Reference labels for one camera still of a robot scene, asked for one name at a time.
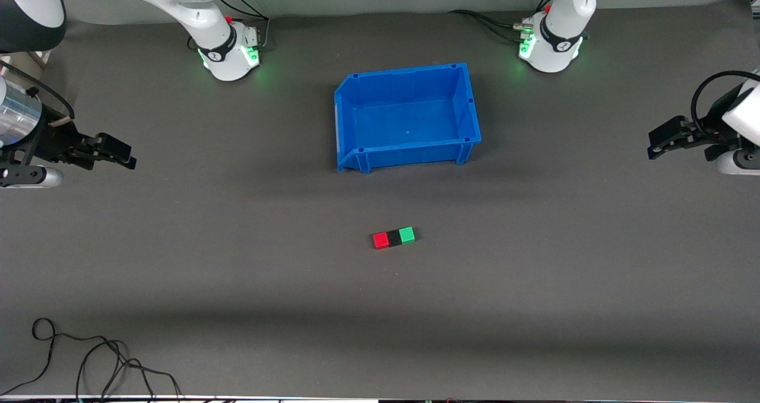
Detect blue plastic storage bin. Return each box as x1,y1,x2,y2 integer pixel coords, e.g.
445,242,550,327
334,63,483,174

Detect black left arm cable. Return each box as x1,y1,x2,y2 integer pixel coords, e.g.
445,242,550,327
691,71,760,142

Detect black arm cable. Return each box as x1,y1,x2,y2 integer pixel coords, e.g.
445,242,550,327
0,59,77,128
691,71,760,142

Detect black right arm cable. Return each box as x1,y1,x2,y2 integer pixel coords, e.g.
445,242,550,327
0,59,77,128

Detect thin black loose cable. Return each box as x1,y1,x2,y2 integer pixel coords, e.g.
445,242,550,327
0,318,185,403

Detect black right arm base cables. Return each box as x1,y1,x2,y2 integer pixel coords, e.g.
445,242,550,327
187,0,273,52

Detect black arm base cables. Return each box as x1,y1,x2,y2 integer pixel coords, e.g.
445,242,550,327
448,0,556,43
187,0,273,52

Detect black left arm base cables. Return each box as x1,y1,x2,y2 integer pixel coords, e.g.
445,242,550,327
448,0,556,43

